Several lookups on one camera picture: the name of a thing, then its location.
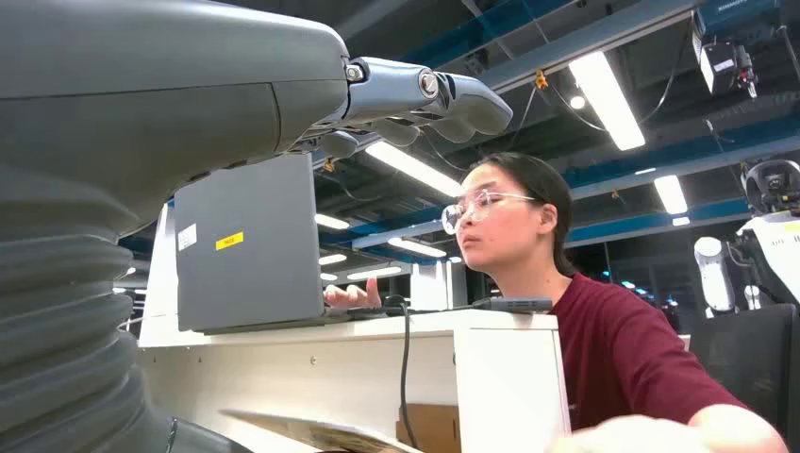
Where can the ceiling light panel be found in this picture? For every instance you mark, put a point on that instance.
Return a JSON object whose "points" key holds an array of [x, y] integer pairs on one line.
{"points": [[412, 169], [332, 259], [415, 247], [606, 100], [331, 221], [375, 273], [670, 195]]}

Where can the person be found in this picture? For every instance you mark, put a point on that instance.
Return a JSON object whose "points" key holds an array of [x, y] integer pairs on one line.
{"points": [[625, 356]]}

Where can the grey laptop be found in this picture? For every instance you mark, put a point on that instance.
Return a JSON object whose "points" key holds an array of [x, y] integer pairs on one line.
{"points": [[250, 262]]}

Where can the standing humanoid robot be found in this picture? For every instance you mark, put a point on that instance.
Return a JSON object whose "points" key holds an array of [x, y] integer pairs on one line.
{"points": [[781, 250]]}

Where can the black usb hub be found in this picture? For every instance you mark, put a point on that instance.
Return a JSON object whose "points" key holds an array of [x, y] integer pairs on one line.
{"points": [[512, 305]]}

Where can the black ceiling-mounted device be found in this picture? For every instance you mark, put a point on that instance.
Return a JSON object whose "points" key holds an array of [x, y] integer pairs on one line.
{"points": [[728, 65]]}

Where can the clear-frame eyeglasses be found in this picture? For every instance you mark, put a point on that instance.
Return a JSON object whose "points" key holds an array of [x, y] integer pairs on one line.
{"points": [[519, 198]]}

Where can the white desk riser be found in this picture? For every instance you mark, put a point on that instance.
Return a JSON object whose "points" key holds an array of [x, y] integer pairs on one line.
{"points": [[512, 387]]}

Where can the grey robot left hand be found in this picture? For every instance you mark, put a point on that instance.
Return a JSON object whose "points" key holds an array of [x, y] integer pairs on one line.
{"points": [[156, 94]]}

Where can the brown cardboard box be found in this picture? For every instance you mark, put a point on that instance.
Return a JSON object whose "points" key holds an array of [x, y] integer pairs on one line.
{"points": [[431, 431]]}

